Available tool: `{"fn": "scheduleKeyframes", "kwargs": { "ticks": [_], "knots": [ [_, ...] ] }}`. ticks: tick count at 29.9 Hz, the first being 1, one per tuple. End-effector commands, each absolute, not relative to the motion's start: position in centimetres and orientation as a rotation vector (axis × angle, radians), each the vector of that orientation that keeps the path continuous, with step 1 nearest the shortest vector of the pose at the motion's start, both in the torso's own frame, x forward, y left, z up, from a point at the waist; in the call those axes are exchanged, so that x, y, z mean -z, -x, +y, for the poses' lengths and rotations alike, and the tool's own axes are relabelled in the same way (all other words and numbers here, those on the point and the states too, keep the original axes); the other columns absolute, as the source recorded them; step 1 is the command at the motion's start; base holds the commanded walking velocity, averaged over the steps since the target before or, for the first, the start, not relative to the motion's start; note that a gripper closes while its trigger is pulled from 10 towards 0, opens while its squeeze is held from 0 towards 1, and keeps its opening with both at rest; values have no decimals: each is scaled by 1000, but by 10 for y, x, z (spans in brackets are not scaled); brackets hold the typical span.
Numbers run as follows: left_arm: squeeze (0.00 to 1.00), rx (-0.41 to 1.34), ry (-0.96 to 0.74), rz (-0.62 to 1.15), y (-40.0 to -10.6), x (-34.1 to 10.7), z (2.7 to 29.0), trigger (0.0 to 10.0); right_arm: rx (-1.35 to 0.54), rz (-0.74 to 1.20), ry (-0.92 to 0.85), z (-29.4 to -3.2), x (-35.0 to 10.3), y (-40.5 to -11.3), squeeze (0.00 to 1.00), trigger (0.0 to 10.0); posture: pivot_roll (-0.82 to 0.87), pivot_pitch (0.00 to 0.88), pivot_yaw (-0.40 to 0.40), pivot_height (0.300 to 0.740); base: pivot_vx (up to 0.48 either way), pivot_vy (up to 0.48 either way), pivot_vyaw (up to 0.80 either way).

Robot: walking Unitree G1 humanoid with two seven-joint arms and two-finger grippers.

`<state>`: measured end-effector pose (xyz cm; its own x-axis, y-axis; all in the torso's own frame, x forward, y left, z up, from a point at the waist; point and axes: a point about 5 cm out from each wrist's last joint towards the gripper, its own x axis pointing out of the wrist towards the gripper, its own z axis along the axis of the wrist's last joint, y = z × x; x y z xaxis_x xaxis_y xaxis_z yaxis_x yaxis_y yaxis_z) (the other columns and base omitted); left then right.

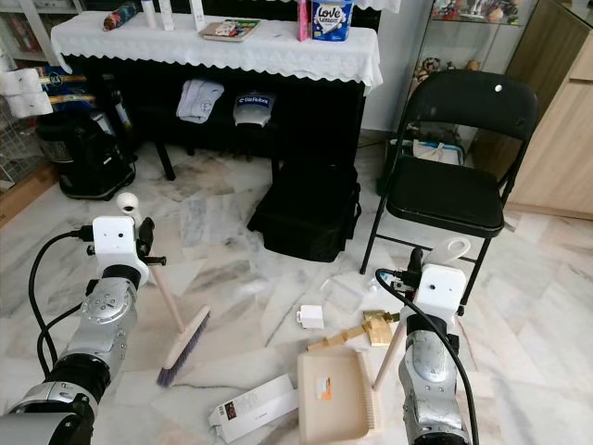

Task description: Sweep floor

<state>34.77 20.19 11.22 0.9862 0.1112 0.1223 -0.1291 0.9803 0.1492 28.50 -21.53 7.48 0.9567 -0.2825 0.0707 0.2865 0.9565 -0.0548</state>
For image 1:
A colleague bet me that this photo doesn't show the beige broom with purple bristles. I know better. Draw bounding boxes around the beige broom with purple bristles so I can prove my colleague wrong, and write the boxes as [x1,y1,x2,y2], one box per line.
[116,192,212,388]

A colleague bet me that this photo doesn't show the beige long-handled dustpan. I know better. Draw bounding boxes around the beige long-handled dustpan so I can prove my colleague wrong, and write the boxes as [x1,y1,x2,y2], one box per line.
[298,236,473,437]

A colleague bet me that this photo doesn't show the long white carton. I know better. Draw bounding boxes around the long white carton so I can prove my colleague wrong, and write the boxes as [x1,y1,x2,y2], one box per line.
[209,374,299,444]

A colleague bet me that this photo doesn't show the wooden floor plinth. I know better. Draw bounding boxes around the wooden floor plinth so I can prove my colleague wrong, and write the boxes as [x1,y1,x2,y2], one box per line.
[0,165,57,223]

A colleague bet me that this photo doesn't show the black folding chair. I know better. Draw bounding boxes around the black folding chair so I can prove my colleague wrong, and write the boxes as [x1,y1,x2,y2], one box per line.
[360,70,540,293]

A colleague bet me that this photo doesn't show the black vacuum cleaner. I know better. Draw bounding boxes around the black vacuum cleaner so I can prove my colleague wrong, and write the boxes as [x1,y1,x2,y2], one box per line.
[37,109,135,201]

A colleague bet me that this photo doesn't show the small white box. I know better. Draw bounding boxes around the small white box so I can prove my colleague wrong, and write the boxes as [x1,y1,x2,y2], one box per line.
[297,305,325,330]

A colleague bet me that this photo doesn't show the black fabric bag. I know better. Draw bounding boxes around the black fabric bag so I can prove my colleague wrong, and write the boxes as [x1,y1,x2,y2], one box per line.
[246,167,362,263]

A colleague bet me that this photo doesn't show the pale grey towel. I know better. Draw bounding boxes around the pale grey towel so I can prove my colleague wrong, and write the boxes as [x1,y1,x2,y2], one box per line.
[176,79,224,125]

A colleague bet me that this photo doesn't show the white and blue cap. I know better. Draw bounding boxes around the white and blue cap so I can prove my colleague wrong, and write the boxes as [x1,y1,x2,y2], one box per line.
[233,91,276,127]

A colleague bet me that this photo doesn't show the blue printed package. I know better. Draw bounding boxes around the blue printed package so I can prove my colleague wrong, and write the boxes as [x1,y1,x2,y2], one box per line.
[42,65,98,112]

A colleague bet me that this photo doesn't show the white toilet paper roll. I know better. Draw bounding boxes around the white toilet paper roll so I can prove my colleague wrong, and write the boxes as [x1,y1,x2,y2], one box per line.
[9,91,52,119]
[5,67,43,95]

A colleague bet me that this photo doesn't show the black piano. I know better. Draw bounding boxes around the black piano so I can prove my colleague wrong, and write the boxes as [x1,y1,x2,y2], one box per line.
[63,51,367,182]

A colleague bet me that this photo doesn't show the white lace cloth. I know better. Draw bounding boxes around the white lace cloth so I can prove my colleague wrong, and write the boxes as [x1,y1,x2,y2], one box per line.
[50,11,385,95]

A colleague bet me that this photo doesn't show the light wooden cabinet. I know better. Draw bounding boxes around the light wooden cabinet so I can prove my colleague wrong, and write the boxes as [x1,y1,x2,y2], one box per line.
[471,0,593,222]

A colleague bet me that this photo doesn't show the floral folded umbrella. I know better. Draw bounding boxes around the floral folded umbrella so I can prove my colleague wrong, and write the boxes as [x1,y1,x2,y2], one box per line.
[103,2,140,32]

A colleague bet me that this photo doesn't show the colourful book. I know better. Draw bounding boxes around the colourful book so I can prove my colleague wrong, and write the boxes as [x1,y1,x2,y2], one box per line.
[199,19,261,43]

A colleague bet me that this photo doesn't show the glass display cabinet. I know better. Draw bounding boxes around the glass display cabinet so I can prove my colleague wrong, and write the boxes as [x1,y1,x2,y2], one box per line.
[380,0,540,196]

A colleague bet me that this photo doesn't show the white shelf unit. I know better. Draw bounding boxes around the white shelf unit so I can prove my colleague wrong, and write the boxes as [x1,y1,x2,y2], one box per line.
[0,0,57,66]

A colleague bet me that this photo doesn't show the blue and white tissue pack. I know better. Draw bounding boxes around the blue and white tissue pack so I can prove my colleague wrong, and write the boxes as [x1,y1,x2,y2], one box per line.
[311,0,355,42]

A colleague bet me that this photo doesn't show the pink bottle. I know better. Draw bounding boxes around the pink bottle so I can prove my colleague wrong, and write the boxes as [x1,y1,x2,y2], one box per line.
[298,0,312,42]

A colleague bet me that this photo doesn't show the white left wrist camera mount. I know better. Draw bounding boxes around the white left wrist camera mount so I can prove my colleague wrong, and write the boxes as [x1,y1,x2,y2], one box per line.
[91,216,151,279]

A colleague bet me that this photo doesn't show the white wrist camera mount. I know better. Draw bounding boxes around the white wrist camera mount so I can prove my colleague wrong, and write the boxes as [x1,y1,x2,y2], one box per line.
[91,216,151,279]
[417,264,467,317]

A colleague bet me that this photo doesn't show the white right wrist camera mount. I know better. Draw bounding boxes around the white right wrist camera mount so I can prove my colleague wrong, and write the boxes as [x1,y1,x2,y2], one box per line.
[417,264,467,317]

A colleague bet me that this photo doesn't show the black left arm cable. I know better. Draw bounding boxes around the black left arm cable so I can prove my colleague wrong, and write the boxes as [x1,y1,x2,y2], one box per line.
[28,230,94,381]

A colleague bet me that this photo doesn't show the white wire basket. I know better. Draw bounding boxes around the white wire basket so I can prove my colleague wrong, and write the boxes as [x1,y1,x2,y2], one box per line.
[0,102,47,186]

